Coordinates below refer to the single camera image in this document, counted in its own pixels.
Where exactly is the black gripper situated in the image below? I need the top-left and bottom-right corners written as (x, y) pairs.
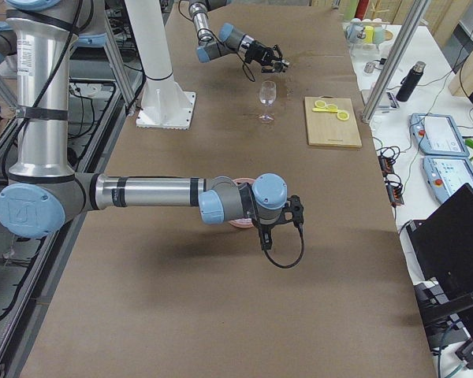
top-left (257, 224), bottom-right (273, 251)
top-left (242, 40), bottom-right (283, 73)

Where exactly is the steel double jigger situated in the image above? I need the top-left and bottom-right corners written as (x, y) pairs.
top-left (273, 60), bottom-right (289, 73)

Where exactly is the clear wine glass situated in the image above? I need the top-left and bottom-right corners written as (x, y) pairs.
top-left (259, 80), bottom-right (277, 123)

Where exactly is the pink bowl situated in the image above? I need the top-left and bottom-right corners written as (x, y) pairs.
top-left (229, 177), bottom-right (255, 229)

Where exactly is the yellow plastic knife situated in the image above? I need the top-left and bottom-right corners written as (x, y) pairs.
top-left (312, 107), bottom-right (340, 113)

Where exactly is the bamboo cutting board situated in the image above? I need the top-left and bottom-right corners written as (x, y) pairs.
top-left (304, 97), bottom-right (362, 148)

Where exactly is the lemon slice at board edge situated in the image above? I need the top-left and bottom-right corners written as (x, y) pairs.
top-left (337, 110), bottom-right (350, 120)

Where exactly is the black water bottle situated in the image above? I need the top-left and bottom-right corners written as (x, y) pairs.
top-left (396, 61), bottom-right (426, 102)

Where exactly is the upper teach pendant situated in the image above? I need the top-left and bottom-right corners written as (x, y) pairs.
top-left (409, 113), bottom-right (469, 158)

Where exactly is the teach pendant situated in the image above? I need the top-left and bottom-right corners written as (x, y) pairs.
top-left (423, 155), bottom-right (473, 204)
top-left (409, 113), bottom-right (469, 158)

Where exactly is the black laptop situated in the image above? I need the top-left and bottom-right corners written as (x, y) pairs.
top-left (405, 183), bottom-right (473, 339)

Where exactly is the lower teach pendant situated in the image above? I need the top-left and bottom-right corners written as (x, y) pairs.
top-left (423, 155), bottom-right (473, 204)

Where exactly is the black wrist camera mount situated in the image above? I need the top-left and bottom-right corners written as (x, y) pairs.
top-left (258, 195), bottom-right (304, 228)

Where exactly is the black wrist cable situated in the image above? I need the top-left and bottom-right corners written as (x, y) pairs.
top-left (263, 222), bottom-right (306, 270)

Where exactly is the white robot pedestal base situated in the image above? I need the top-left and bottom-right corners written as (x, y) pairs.
top-left (125, 0), bottom-right (196, 130)

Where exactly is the aluminium frame post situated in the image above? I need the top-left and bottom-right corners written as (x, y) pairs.
top-left (361, 0), bottom-right (431, 124)

